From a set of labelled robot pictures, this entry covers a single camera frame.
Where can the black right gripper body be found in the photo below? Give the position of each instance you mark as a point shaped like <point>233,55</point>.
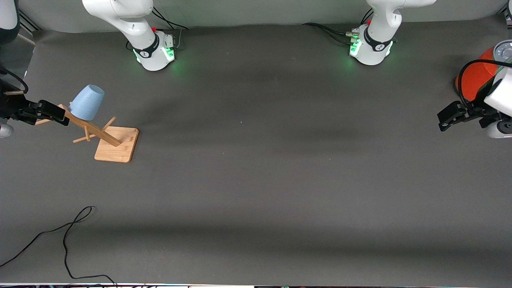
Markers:
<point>11,106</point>

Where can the light blue plastic cup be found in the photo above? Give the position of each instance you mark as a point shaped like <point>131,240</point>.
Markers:
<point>87,102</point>

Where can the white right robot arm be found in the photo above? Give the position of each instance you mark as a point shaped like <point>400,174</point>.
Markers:
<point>132,24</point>

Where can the wooden cup rack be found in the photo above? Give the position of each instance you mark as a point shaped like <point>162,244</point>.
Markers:
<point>114,144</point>

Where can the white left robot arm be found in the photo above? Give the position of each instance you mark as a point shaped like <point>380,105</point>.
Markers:
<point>378,36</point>

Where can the aluminium frame rail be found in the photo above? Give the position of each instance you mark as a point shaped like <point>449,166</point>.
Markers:
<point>28,22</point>
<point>508,12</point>

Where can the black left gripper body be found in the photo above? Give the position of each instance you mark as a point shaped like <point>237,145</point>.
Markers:
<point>476,110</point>

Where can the orange plastic container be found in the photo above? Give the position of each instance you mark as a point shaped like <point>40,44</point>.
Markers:
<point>474,76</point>

